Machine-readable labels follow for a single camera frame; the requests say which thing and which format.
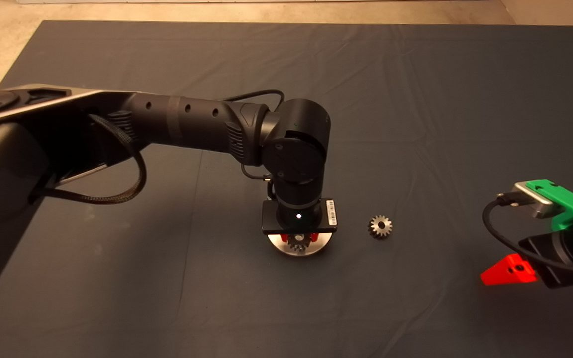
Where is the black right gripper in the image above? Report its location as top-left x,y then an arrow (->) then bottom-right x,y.
481,232 -> 573,289

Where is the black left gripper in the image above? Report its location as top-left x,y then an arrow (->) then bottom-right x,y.
262,199 -> 339,244

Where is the small steel planetary gear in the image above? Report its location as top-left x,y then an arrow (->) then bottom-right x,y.
288,234 -> 310,254
367,215 -> 393,240

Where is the round metal carrier plate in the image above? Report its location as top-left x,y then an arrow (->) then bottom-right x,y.
267,233 -> 332,257

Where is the dark grey table cloth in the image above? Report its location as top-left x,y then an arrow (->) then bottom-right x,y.
0,20 -> 573,358

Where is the black right camera cable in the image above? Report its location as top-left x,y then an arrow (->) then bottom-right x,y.
482,194 -> 573,279

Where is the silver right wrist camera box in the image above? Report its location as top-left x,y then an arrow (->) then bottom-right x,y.
514,182 -> 557,219

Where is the green right camera mount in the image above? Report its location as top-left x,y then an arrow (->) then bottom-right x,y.
525,179 -> 573,230

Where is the thin black left camera cable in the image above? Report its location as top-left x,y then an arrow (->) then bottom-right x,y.
224,89 -> 286,199

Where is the thick braided black arm cable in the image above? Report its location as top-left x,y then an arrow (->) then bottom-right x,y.
28,114 -> 147,205

